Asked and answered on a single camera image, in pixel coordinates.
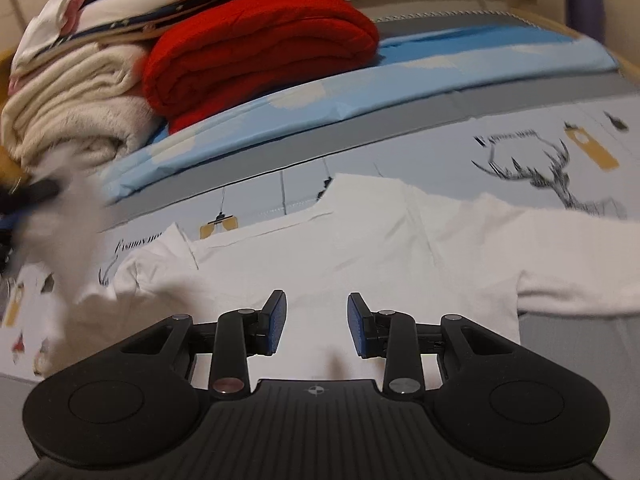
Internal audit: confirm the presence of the purple board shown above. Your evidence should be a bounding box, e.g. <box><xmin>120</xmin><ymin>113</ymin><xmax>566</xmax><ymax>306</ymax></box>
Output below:
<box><xmin>564</xmin><ymin>0</ymin><xmax>608</xmax><ymax>46</ymax></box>

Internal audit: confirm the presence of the deer-print grey bed sheet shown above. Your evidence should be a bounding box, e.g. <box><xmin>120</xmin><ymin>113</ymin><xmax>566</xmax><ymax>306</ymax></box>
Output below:
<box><xmin>0</xmin><ymin>12</ymin><xmax>640</xmax><ymax>401</ymax></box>

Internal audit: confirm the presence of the white long-sleeved shirt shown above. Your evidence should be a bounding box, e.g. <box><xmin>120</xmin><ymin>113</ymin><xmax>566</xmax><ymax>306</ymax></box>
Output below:
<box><xmin>10</xmin><ymin>155</ymin><xmax>640</xmax><ymax>386</ymax></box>

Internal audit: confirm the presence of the wooden bed frame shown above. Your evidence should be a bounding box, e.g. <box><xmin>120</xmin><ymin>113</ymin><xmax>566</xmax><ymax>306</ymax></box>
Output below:
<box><xmin>510</xmin><ymin>2</ymin><xmax>640</xmax><ymax>126</ymax></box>

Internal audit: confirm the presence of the folded cream fleece blanket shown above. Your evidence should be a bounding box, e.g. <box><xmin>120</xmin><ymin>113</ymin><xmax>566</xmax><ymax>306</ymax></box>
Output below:
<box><xmin>0</xmin><ymin>42</ymin><xmax>161</xmax><ymax>173</ymax></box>

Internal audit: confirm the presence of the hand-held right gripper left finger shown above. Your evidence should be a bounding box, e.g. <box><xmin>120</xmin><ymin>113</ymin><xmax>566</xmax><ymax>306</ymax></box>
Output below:
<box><xmin>120</xmin><ymin>290</ymin><xmax>289</xmax><ymax>402</ymax></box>

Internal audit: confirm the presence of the folded red blanket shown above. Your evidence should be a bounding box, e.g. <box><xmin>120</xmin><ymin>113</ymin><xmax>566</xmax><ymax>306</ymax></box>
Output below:
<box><xmin>141</xmin><ymin>0</ymin><xmax>379</xmax><ymax>134</ymax></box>

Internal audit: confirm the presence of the light blue cloud-print quilt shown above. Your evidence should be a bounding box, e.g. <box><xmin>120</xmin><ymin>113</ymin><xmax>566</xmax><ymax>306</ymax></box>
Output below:
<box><xmin>97</xmin><ymin>35</ymin><xmax>618</xmax><ymax>206</ymax></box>

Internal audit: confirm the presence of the pile of folded clothes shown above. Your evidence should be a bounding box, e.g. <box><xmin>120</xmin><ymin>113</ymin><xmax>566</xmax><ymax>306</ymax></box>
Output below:
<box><xmin>9</xmin><ymin>0</ymin><xmax>283</xmax><ymax>78</ymax></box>

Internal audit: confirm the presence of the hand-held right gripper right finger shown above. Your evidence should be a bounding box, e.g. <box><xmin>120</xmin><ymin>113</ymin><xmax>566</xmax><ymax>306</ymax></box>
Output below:
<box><xmin>346</xmin><ymin>291</ymin><xmax>522</xmax><ymax>402</ymax></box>

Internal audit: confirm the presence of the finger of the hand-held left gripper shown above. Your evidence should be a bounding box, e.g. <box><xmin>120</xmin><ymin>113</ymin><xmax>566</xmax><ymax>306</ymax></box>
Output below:
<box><xmin>0</xmin><ymin>179</ymin><xmax>61</xmax><ymax>233</ymax></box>

